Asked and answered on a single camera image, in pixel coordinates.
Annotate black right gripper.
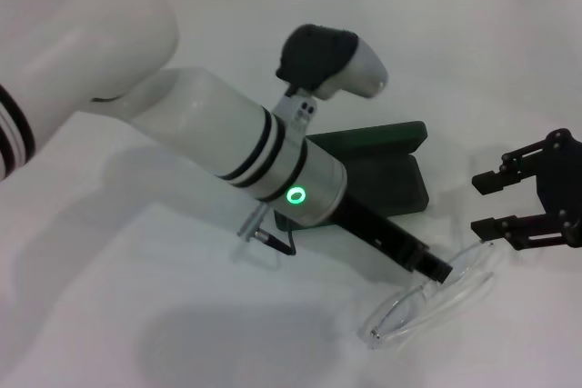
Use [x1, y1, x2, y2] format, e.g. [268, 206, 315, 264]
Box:
[470, 126, 582, 252]

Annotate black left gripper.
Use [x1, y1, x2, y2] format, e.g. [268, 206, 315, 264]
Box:
[333, 196, 456, 284]

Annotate clear transparent glasses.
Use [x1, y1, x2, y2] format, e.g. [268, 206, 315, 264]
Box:
[358, 240, 497, 353]

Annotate green glasses case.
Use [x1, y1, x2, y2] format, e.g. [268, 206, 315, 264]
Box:
[272, 120, 431, 231]

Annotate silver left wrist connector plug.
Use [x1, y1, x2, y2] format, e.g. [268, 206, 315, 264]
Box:
[236, 204, 270, 242]

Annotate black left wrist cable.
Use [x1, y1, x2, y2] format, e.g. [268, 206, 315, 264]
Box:
[254, 228, 297, 257]

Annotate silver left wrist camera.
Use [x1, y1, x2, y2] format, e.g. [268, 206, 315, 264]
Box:
[271, 23, 390, 135]

